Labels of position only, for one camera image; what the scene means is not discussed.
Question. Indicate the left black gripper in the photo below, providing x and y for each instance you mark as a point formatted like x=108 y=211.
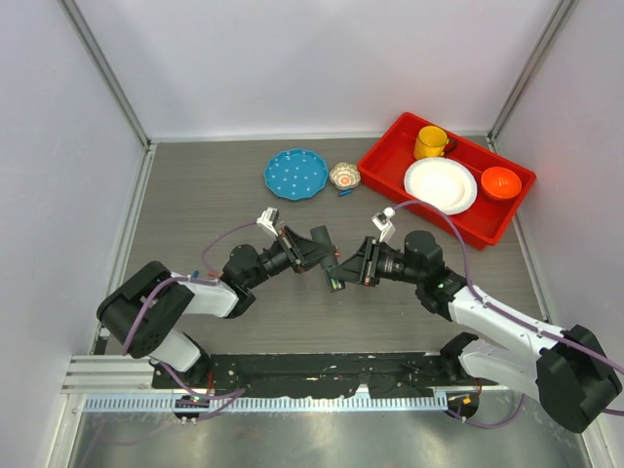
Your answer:
x=304 y=253

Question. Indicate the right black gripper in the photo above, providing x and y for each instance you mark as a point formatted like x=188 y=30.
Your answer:
x=363 y=266

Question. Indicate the black remote control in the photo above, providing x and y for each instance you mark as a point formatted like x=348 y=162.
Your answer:
x=321 y=235

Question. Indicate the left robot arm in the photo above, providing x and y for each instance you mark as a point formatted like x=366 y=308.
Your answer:
x=142 y=313

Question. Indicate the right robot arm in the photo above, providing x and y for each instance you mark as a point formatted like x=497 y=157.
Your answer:
x=566 y=371

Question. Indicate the small floral dish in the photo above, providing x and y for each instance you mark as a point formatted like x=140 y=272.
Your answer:
x=345 y=176

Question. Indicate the blue dotted plate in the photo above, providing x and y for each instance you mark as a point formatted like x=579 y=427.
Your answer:
x=296 y=174

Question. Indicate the white paper plate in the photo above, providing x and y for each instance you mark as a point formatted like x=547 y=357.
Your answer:
x=442 y=183

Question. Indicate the yellow mug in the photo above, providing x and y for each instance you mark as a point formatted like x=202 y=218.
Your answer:
x=433 y=142

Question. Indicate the orange bowl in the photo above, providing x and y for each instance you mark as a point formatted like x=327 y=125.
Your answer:
x=500 y=183

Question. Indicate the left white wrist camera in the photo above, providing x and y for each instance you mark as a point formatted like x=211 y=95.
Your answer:
x=268 y=221

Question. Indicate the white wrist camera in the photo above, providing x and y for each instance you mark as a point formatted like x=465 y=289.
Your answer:
x=268 y=221
x=383 y=223

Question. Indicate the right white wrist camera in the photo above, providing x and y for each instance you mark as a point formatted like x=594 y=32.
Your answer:
x=383 y=223

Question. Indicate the perforated cable tray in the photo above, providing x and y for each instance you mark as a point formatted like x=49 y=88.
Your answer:
x=179 y=403

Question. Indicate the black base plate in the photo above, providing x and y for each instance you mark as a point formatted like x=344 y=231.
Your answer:
x=325 y=376

